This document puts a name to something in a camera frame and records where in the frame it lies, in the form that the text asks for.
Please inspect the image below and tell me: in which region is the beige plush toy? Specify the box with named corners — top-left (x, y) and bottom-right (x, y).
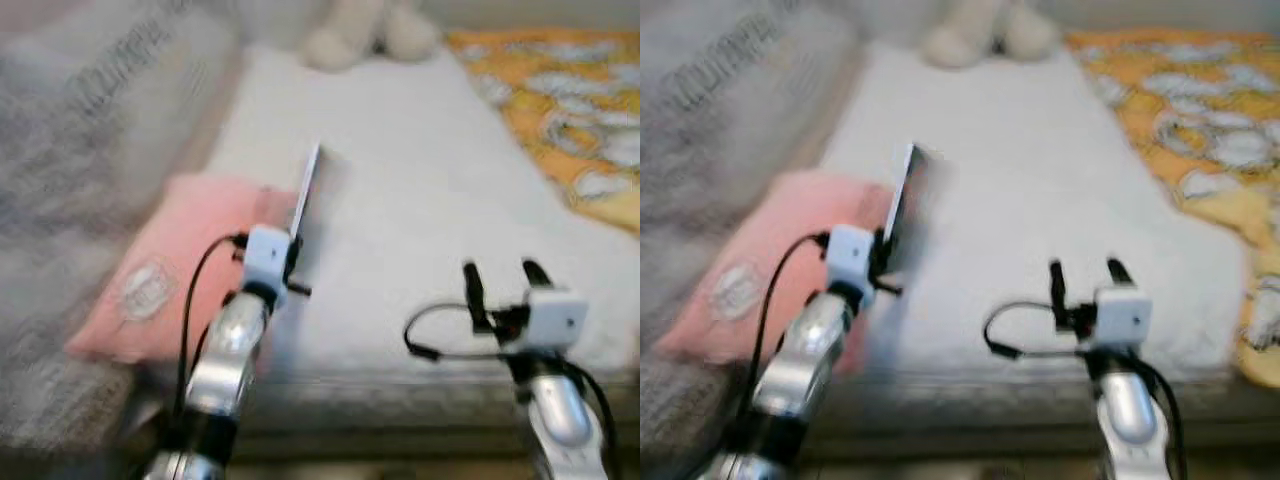
top-left (920, 0), bottom-right (1061, 71)
top-left (300, 0), bottom-right (441, 73)

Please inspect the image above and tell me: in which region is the yellow cartoon egg blanket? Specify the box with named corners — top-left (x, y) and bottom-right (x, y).
top-left (1065, 28), bottom-right (1280, 391)
top-left (445, 28), bottom-right (641, 236)

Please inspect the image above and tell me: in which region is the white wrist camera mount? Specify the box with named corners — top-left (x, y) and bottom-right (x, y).
top-left (826, 224), bottom-right (877, 293)
top-left (1095, 285), bottom-right (1153, 351)
top-left (524, 287), bottom-right (589, 353)
top-left (242, 225), bottom-right (293, 291)

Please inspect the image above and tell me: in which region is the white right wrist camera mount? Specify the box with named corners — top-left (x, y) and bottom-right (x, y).
top-left (1095, 285), bottom-right (1153, 351)
top-left (524, 287), bottom-right (589, 353)

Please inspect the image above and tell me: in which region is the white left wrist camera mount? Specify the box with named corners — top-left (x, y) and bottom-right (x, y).
top-left (242, 225), bottom-right (293, 291)
top-left (826, 224), bottom-right (877, 293)

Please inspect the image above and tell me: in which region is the pink pillow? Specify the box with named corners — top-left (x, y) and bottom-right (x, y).
top-left (655, 168), bottom-right (896, 366)
top-left (65, 173), bottom-right (301, 366)

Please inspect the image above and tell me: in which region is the dark cover book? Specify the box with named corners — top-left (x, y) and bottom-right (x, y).
top-left (882, 142), bottom-right (941, 276)
top-left (288, 143), bottom-right (346, 276)

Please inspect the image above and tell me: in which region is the white quilted mattress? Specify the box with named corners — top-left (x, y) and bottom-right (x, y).
top-left (815, 40), bottom-right (1251, 441)
top-left (200, 40), bottom-right (641, 441)

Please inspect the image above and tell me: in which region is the grey fuzzy blanket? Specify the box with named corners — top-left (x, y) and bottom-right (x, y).
top-left (640, 0), bottom-right (861, 480)
top-left (0, 0), bottom-right (246, 451)

